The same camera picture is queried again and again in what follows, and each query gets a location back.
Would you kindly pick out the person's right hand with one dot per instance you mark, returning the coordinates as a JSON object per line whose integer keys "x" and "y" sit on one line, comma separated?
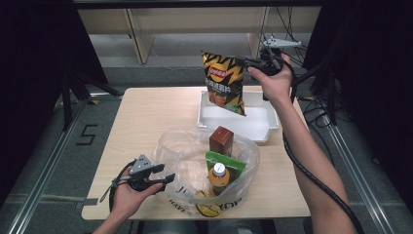
{"x": 276, "y": 86}

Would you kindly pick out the person's left hand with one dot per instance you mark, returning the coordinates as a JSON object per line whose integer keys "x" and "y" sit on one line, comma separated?
{"x": 133, "y": 201}

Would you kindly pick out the clear plastic shopping bag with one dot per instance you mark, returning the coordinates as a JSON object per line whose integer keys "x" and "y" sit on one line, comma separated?
{"x": 185, "y": 162}

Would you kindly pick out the white plastic bin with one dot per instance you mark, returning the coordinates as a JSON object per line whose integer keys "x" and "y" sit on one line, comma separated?
{"x": 256, "y": 125}

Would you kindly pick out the green snack packet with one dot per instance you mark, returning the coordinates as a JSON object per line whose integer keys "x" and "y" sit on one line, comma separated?
{"x": 237, "y": 167}

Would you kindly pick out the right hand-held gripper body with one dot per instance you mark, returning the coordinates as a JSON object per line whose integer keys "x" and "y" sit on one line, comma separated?
{"x": 271, "y": 61}

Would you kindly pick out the orange drink bottle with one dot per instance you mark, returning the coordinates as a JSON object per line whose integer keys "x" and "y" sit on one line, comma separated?
{"x": 219, "y": 180}

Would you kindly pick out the brown carton box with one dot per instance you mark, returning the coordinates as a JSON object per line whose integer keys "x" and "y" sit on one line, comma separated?
{"x": 221, "y": 140}

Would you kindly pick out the black curtain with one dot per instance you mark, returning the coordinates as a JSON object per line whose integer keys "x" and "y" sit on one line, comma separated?
{"x": 373, "y": 81}
{"x": 32, "y": 81}

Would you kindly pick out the black metal stand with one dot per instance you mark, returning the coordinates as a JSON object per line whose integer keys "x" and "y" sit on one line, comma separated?
{"x": 330, "y": 97}
{"x": 66, "y": 104}

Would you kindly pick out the black yellow chips bag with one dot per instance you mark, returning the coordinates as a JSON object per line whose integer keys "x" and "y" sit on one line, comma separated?
{"x": 225, "y": 84}

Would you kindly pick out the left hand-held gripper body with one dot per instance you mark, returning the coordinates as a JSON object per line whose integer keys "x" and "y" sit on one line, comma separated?
{"x": 141, "y": 174}

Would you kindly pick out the beige wooden desk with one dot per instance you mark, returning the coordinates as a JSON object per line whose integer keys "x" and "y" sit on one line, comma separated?
{"x": 195, "y": 19}

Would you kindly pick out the aluminium floor rail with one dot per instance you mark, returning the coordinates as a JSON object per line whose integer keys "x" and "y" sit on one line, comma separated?
{"x": 48, "y": 169}
{"x": 360, "y": 182}

